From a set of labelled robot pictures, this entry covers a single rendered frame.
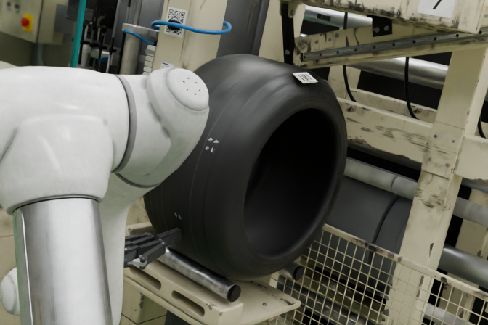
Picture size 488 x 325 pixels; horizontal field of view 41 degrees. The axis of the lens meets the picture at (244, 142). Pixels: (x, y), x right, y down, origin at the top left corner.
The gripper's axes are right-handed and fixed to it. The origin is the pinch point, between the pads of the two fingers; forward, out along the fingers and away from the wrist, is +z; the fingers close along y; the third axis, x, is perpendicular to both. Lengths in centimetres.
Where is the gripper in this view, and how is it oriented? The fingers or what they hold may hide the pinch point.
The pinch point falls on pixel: (168, 238)
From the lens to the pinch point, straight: 155.8
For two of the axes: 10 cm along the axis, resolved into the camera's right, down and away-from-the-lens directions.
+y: -7.5, -2.7, 6.0
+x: -1.1, 9.5, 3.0
